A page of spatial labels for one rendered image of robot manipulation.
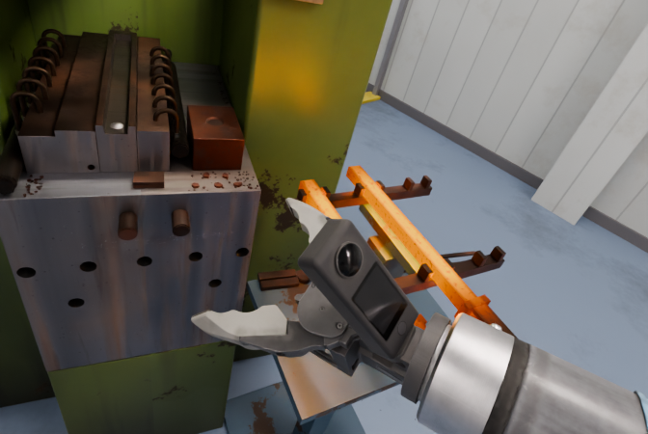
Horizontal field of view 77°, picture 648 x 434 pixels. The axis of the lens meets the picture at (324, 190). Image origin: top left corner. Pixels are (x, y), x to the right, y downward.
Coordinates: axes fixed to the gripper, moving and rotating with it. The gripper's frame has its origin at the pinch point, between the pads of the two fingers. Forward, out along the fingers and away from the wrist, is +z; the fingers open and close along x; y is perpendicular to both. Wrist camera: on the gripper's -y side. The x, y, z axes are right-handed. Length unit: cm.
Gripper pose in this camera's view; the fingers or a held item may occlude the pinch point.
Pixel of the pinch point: (239, 249)
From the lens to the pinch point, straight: 40.8
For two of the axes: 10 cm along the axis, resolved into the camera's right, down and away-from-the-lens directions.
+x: 5.3, -7.1, 4.8
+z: -8.4, -3.3, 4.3
